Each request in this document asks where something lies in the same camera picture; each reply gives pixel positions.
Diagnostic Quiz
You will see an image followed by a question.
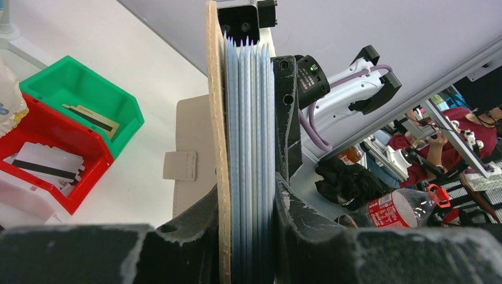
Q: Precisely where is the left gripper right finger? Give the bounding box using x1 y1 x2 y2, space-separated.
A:
274 174 501 283

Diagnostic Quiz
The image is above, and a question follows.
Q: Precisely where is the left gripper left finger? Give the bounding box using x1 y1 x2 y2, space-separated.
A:
1 189 218 283

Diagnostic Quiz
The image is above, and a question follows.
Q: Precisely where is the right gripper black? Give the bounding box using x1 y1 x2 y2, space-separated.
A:
261 41 303 185

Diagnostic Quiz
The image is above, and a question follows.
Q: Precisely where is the beige card holder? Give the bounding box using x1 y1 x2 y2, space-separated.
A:
162 0 277 284

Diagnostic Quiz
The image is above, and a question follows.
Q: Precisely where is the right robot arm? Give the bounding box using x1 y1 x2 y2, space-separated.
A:
289 45 402 172

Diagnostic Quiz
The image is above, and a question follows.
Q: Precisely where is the gold card with stripe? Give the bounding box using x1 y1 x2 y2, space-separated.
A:
62 104 120 140

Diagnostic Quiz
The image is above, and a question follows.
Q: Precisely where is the cola bottle red label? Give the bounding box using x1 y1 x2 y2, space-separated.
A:
335 184 450 228

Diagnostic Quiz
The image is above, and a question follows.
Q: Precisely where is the person in red shirt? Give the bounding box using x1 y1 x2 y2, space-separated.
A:
388 106 502 189

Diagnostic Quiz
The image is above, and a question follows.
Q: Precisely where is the clear plastic bin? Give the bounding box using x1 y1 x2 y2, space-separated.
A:
1 176 69 229

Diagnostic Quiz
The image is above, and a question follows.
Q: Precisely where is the red plastic bin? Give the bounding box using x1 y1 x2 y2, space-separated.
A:
1 94 114 215

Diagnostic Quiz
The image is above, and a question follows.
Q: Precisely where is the green plastic bin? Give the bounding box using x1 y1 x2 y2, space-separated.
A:
20 56 144 158

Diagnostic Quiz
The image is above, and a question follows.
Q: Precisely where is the yellow patterned garment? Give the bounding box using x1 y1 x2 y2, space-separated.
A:
1 59 29 138

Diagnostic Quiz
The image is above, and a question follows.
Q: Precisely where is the right white rack foot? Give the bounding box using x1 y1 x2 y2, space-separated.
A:
1 1 54 69

